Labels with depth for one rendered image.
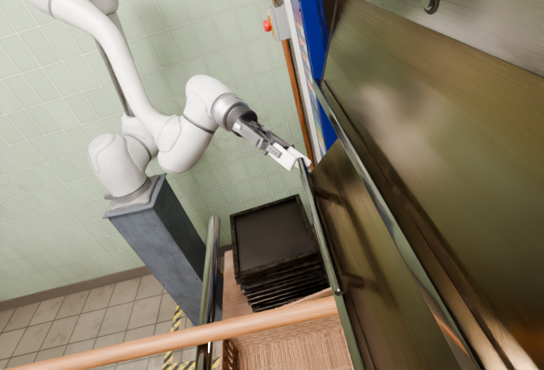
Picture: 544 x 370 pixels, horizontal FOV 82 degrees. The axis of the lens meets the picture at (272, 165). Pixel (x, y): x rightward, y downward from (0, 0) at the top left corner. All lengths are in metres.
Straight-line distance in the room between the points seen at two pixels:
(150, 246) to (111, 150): 0.47
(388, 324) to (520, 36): 0.37
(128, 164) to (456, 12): 1.19
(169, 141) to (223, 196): 1.12
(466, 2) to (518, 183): 0.11
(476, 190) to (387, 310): 0.26
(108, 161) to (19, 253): 1.51
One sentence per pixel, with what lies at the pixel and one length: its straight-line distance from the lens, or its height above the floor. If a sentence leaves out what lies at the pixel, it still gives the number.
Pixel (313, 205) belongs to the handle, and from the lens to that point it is 0.57.
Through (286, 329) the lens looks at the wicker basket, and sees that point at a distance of 1.20.
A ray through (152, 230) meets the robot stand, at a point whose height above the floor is 0.87.
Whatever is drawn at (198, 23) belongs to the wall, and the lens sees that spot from 1.53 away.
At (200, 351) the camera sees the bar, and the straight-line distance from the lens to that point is 0.65.
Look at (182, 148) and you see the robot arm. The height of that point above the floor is 1.32.
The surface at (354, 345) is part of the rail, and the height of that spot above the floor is 1.26.
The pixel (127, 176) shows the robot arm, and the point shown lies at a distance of 1.31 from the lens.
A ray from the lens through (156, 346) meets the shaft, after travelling 0.66.
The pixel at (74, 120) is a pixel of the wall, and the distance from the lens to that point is 1.86.
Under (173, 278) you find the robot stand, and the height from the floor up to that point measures 0.54.
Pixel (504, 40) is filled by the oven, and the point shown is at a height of 1.64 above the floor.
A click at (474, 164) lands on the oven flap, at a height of 1.55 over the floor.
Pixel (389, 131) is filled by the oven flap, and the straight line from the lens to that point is 0.37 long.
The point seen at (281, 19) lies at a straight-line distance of 1.17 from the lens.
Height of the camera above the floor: 1.71
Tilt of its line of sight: 35 degrees down
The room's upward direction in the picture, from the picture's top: 18 degrees counter-clockwise
